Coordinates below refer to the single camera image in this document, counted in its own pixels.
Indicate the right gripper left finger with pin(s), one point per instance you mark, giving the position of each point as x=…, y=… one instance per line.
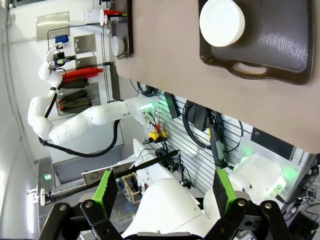
x=107, y=192

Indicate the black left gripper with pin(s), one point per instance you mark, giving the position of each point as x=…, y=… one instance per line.
x=61, y=55

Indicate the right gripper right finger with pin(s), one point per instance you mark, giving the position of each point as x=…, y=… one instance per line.
x=223, y=195

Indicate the pale grey ceramic bowl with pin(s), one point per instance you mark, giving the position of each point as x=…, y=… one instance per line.
x=117, y=46

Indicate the black Pepsi can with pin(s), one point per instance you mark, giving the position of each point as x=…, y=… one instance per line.
x=117, y=19

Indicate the white ceramic bowl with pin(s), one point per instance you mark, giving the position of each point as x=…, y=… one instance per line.
x=220, y=22

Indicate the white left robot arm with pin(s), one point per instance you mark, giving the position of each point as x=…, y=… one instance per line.
x=75, y=125

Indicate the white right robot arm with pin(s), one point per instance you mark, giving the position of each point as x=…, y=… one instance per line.
x=170, y=207

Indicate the blue plastic object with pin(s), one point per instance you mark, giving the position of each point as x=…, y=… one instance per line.
x=61, y=39

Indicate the grey flat panel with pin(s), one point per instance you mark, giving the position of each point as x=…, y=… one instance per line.
x=95, y=176

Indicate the small bare metal plate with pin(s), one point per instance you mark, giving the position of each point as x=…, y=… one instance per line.
x=86, y=62

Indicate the red cloth bundle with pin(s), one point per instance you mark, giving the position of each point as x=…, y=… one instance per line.
x=80, y=74

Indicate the medium bare metal plate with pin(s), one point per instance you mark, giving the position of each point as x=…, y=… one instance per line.
x=85, y=43

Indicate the wooden bottle rack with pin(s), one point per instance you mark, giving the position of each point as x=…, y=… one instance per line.
x=136, y=197

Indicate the thin dark green cloth bundle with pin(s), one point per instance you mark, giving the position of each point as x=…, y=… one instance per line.
x=75, y=83

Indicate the large bare metal plate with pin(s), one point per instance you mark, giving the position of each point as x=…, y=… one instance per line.
x=52, y=25

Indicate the white rectangular box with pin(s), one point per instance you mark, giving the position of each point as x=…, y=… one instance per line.
x=91, y=17

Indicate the thick dark green cloth bundle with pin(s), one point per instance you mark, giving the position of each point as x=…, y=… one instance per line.
x=75, y=102

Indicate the red plastic cup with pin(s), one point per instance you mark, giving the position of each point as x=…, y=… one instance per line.
x=112, y=12

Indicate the large dark brown serving tray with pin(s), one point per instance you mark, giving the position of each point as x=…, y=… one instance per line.
x=275, y=50
x=130, y=37

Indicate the wide black mounting plate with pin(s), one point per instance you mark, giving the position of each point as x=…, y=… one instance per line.
x=272, y=142

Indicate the yellow emergency stop box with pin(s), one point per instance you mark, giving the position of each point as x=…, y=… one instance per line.
x=157, y=136

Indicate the black rectangular mounting plate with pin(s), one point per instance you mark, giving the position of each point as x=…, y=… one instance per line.
x=172, y=105

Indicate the white slatted wall panel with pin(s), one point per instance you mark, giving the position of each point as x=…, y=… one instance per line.
x=195, y=160

